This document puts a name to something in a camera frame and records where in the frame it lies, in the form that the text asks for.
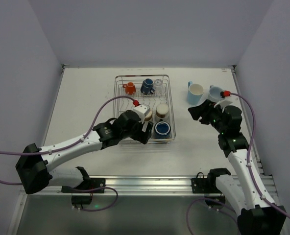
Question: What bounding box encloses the orange cup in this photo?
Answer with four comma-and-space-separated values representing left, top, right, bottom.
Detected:
122, 82, 136, 95

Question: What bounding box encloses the clear glass rear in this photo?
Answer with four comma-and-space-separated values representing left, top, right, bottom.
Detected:
153, 79, 165, 96

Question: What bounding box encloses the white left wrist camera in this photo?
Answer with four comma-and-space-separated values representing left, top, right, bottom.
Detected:
132, 104, 151, 123

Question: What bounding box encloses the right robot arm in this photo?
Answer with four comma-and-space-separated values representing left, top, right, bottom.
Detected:
188, 100, 286, 235

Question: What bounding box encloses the dark blue mug front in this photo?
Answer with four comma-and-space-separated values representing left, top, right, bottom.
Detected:
153, 121, 171, 139

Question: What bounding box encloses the left black controller box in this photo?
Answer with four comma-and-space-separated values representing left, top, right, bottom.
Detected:
71, 195, 93, 209

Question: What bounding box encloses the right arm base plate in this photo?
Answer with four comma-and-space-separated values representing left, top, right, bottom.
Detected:
191, 172, 220, 194

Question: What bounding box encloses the cream brown cup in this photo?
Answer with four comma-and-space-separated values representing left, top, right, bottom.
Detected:
155, 104, 169, 121
144, 110, 152, 122

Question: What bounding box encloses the light blue faceted mug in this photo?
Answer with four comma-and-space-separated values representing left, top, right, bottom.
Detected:
187, 81, 204, 105

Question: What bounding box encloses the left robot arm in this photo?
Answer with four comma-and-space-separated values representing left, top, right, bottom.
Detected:
15, 105, 153, 194

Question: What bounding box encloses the right black controller box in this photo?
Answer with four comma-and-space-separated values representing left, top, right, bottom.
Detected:
204, 196, 226, 209

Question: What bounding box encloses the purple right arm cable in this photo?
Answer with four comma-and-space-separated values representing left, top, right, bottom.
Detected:
220, 91, 290, 230

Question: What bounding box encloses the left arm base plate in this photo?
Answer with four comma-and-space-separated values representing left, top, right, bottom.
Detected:
61, 178, 105, 193

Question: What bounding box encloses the aluminium mounting rail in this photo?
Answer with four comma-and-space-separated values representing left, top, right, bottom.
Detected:
20, 174, 278, 196

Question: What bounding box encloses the pale blue white cup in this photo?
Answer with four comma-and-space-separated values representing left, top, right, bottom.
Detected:
207, 85, 223, 103

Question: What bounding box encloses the wire dish rack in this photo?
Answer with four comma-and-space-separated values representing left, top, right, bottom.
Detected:
114, 74, 176, 143

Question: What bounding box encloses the dark blue cup rear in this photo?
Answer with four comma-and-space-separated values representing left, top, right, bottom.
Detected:
140, 78, 154, 95

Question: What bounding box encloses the black controller box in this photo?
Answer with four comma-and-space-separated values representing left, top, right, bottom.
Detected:
204, 196, 226, 209
71, 195, 93, 209

